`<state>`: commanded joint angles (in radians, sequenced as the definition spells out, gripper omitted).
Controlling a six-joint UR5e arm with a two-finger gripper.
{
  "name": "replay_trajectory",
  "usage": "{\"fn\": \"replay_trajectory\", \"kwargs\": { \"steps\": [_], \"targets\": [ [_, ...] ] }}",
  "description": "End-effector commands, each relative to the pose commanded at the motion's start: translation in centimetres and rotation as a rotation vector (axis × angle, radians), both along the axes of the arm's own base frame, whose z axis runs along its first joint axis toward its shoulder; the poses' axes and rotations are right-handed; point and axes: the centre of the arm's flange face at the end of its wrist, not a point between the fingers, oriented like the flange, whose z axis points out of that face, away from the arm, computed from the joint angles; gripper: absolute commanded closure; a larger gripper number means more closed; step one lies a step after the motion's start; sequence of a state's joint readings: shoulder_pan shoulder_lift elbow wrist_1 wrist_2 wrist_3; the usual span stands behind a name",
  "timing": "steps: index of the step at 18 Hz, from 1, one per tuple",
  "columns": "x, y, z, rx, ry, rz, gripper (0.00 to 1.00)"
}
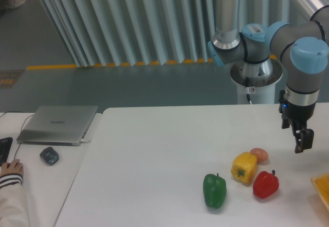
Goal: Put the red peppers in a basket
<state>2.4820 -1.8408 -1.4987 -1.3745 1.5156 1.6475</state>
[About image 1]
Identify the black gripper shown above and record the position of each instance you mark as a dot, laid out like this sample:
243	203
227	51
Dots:
297	117

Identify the red bell pepper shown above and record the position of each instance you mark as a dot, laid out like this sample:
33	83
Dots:
265	184

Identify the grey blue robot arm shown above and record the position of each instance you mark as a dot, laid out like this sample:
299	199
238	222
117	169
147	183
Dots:
259	54

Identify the white striped sleeve forearm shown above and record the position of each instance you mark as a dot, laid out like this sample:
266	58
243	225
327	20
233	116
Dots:
14	210

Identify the yellow plastic basket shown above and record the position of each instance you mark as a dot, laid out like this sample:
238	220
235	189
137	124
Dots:
320	183

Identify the person's hand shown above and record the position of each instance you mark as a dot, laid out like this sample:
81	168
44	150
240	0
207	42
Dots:
13	169

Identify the yellow bell pepper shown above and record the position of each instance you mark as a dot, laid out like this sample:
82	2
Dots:
244	167

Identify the green bell pepper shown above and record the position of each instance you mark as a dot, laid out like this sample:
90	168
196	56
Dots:
214	190

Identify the corrugated white folding partition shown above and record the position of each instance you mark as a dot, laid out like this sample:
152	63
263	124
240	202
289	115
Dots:
134	32

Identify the silver closed laptop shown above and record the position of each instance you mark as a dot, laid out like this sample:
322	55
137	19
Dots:
58	125

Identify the dark grey computer mouse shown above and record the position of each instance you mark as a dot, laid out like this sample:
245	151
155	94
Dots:
49	156

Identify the black keyboard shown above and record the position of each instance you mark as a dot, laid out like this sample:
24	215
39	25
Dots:
5	146

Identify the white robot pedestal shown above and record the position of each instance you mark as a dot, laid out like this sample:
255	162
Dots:
256	83

